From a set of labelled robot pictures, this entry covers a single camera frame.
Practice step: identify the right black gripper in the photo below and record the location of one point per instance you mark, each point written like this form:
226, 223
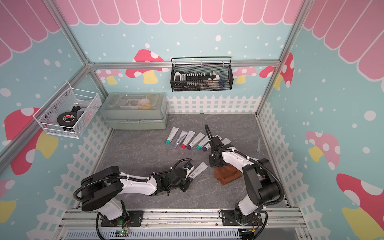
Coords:
211, 164

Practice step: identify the teal cap toothpaste tube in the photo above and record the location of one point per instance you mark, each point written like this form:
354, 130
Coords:
171, 135
204, 141

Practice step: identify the purple cap toothpaste tube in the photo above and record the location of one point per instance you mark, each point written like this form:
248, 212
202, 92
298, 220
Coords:
206, 147
196, 140

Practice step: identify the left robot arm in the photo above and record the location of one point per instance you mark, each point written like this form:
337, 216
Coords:
99, 191

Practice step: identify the black tape roll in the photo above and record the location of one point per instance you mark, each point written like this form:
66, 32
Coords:
67, 119

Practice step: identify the silver wrench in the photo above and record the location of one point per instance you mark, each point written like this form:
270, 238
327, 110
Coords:
259, 145

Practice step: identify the silver foil toothpaste tube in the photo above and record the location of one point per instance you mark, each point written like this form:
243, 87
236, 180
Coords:
180, 139

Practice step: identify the green plastic storage box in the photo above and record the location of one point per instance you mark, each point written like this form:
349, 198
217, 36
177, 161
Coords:
136, 111

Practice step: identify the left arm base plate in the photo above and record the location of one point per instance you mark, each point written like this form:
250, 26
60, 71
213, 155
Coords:
128, 219

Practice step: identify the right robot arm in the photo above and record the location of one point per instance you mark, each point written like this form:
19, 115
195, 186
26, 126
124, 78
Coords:
262, 184

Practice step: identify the brown microfiber cloth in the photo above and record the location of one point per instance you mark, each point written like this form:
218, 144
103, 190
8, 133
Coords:
227, 174

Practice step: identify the dark cap toothpaste tube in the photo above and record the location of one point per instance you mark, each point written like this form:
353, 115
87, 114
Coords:
226, 141
202, 167

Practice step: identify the black power strip in basket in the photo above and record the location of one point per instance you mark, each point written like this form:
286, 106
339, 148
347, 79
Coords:
203, 81

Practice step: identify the red cap toothpaste tube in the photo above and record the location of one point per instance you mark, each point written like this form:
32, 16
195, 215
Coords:
188, 139

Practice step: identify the purple cap toothpaste tube top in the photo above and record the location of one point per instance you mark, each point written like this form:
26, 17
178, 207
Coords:
196, 140

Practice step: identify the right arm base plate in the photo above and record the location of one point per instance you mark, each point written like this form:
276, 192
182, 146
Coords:
236, 218

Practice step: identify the black wire mesh basket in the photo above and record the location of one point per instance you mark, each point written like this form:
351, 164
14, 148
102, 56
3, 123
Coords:
221, 66

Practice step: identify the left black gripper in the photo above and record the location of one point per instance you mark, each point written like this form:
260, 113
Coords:
184, 187

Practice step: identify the white wire basket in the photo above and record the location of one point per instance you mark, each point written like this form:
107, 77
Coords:
68, 99

